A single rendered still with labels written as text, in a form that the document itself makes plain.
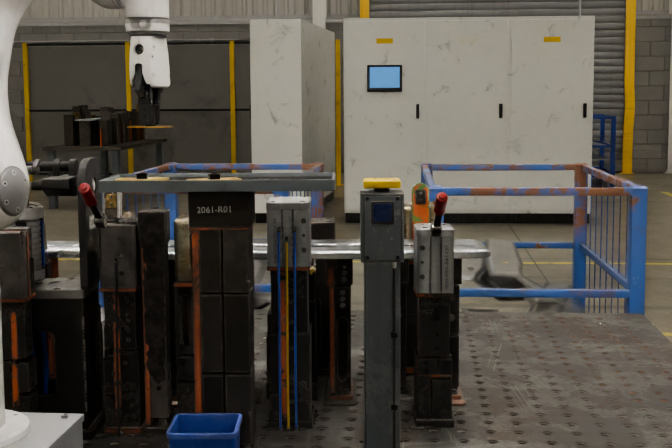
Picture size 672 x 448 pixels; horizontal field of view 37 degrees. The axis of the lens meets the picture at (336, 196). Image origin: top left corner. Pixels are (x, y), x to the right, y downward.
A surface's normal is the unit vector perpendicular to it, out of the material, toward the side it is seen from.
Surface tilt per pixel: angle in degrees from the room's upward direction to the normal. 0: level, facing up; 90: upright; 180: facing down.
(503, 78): 90
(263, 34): 90
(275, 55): 90
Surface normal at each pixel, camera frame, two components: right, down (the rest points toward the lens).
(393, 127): -0.07, 0.11
